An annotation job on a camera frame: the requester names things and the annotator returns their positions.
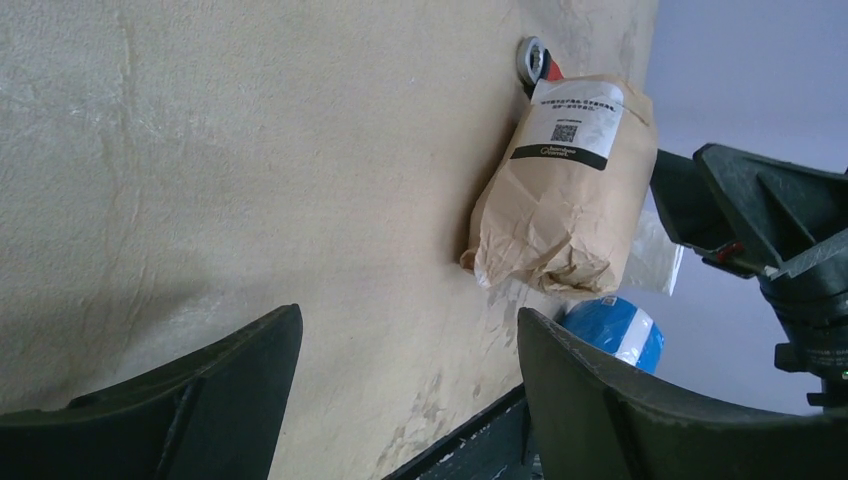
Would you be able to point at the blue wrapped roll near base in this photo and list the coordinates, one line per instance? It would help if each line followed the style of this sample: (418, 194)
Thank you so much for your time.
(619, 328)

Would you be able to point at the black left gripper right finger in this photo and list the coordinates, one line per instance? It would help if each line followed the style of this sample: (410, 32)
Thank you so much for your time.
(597, 417)

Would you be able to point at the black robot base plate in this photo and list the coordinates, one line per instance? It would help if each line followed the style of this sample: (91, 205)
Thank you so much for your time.
(496, 443)

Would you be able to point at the red handled adjustable wrench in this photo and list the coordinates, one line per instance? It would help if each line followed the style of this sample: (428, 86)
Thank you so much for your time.
(534, 62)

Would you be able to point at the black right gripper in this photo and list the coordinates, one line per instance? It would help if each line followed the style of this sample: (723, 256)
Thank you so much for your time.
(752, 215)

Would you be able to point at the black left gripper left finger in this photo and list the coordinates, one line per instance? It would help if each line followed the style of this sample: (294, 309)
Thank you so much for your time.
(215, 413)

